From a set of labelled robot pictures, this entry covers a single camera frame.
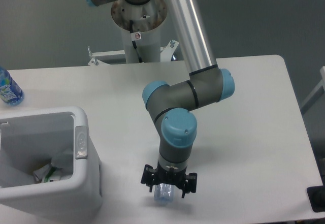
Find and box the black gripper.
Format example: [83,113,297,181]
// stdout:
[141,164,197,198]

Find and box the crushed clear plastic bottle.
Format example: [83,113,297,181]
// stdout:
[154,183,175,206]

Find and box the white paper wrapper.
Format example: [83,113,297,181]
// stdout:
[51,149,74,175]

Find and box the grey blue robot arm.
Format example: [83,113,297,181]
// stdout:
[86,0,235,203]

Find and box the white trash can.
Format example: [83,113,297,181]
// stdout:
[1,107,102,218]

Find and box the green white wrapper in bin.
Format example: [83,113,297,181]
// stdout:
[32,164,62,183]

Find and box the black object at table edge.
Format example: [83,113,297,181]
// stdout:
[307,185,324,213]

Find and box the blue labelled water bottle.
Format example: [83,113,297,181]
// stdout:
[1,67,24,106]

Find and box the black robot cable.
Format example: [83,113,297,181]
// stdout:
[129,19,143,63]

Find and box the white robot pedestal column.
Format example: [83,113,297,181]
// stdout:
[111,0,168,63]

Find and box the white frame at right edge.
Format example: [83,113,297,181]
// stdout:
[300,66,324,115]

